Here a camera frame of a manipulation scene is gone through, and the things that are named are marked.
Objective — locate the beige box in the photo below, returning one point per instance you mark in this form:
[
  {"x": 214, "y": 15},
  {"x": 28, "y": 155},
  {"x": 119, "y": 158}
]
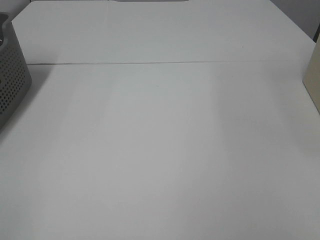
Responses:
[{"x": 311, "y": 79}]

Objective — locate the grey perforated plastic basket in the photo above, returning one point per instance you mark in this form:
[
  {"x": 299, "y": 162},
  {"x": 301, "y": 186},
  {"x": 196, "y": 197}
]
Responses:
[{"x": 15, "y": 78}]

